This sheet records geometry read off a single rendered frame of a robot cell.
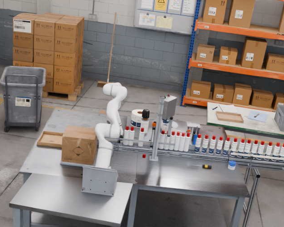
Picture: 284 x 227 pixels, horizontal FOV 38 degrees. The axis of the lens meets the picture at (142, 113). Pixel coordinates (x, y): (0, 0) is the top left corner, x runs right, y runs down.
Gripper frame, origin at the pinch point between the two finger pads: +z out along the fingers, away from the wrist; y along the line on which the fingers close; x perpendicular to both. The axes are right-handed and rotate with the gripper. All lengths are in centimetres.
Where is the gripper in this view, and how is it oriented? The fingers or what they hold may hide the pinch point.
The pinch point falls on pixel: (121, 138)
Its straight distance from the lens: 428.9
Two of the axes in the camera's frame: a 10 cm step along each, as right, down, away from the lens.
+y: 0.2, -3.9, 9.2
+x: -9.7, 2.1, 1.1
